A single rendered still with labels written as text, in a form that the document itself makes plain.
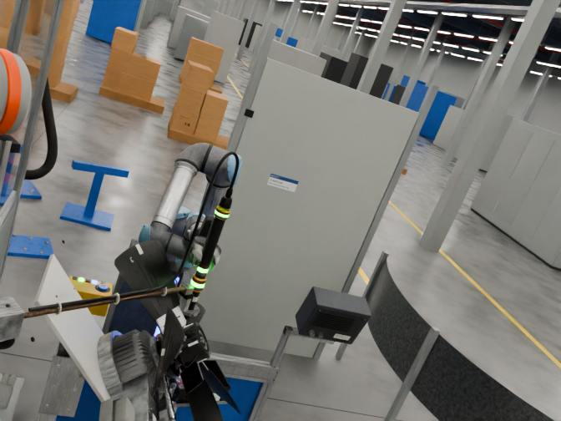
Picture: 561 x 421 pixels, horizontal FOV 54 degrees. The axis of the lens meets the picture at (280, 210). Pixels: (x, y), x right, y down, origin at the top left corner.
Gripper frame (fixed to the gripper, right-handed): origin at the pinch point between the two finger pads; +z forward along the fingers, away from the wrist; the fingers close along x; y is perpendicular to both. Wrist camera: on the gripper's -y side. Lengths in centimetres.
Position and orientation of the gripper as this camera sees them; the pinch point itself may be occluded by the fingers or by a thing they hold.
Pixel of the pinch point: (208, 258)
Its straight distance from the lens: 169.9
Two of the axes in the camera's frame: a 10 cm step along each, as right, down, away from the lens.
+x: -9.1, -2.4, -3.3
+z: 2.2, 3.7, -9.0
